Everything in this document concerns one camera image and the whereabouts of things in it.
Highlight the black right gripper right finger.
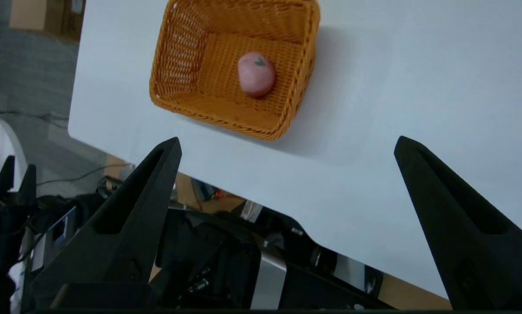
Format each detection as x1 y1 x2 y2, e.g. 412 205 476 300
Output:
394 136 522 311

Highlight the orange woven wicker basket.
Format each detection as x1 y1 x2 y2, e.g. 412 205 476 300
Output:
149 0 321 141

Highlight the pink peach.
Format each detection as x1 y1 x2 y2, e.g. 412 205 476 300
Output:
237 51 276 98

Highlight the silver robot torso column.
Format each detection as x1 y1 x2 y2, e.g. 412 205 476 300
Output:
250 246 287 310

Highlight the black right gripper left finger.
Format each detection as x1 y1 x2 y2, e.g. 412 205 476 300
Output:
29 137 183 306

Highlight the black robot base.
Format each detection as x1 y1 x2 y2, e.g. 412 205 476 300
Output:
156 205 388 311

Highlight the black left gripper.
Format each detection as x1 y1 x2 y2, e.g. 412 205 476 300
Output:
0 155 41 262

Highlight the brown cardboard box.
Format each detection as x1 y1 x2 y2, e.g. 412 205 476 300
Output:
10 0 86 43

